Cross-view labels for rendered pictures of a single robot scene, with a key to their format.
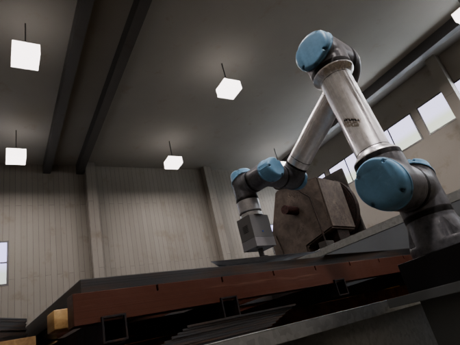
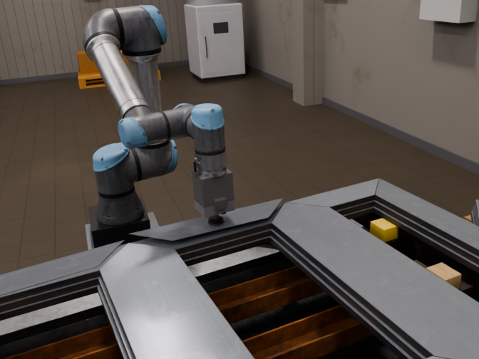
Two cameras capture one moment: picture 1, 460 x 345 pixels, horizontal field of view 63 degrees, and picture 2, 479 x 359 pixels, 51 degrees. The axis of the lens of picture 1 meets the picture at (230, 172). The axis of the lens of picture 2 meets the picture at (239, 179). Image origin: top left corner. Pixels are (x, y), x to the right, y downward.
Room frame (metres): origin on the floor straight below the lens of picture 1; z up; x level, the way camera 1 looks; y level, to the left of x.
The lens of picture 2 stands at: (2.27, 0.39, 1.47)
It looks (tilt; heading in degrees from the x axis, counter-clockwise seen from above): 22 degrees down; 198
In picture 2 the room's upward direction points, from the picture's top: 3 degrees counter-clockwise
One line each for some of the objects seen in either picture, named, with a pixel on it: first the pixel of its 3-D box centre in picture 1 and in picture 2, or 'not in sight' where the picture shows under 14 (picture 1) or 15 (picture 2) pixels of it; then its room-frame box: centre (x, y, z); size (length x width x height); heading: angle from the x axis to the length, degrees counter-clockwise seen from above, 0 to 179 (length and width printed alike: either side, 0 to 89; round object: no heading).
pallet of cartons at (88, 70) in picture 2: not in sight; (117, 65); (-4.80, -3.74, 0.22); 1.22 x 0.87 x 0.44; 125
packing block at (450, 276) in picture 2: not in sight; (443, 278); (1.20, 0.52, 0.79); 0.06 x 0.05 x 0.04; 42
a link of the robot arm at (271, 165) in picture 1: (267, 174); (184, 122); (1.12, -0.12, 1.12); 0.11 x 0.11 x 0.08; 46
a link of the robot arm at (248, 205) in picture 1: (250, 208); (209, 159); (1.18, -0.04, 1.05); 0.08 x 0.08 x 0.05
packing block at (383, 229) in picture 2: not in sight; (383, 229); (0.99, 0.38, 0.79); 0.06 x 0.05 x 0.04; 42
